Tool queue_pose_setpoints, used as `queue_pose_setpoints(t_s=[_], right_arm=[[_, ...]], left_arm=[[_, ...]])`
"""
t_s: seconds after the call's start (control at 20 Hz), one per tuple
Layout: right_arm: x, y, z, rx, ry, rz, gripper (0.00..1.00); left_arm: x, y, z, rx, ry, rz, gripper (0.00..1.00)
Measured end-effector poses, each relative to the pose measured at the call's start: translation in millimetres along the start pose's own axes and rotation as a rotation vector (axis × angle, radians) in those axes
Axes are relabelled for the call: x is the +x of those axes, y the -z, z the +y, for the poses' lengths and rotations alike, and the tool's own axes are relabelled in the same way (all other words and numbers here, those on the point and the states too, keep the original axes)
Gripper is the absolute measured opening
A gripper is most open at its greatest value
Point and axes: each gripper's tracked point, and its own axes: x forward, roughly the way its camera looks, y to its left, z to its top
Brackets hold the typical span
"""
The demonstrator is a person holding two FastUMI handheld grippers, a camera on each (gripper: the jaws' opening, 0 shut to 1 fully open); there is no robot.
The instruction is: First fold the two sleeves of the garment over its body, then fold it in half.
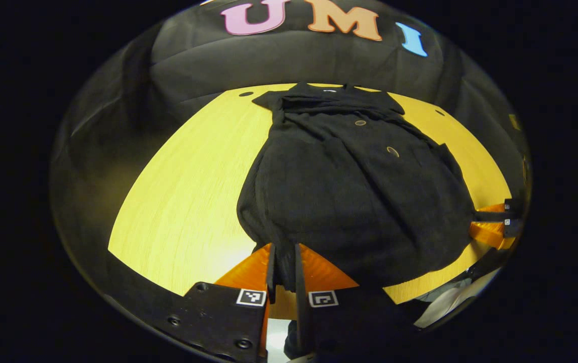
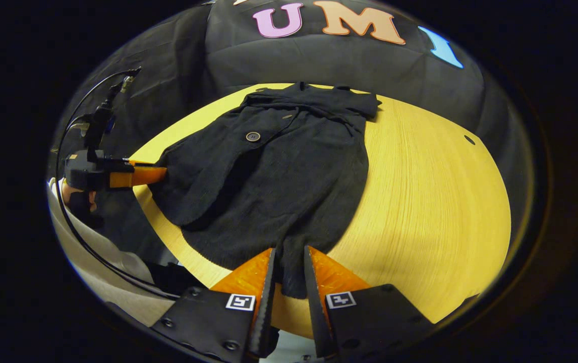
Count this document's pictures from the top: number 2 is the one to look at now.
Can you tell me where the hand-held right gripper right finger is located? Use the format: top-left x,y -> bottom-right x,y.
303,246 -> 436,359

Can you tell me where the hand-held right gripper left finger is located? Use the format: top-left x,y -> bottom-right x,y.
150,247 -> 280,362

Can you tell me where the black button cardigan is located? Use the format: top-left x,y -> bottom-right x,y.
148,82 -> 383,299

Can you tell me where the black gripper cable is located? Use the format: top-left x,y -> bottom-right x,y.
55,68 -> 181,300

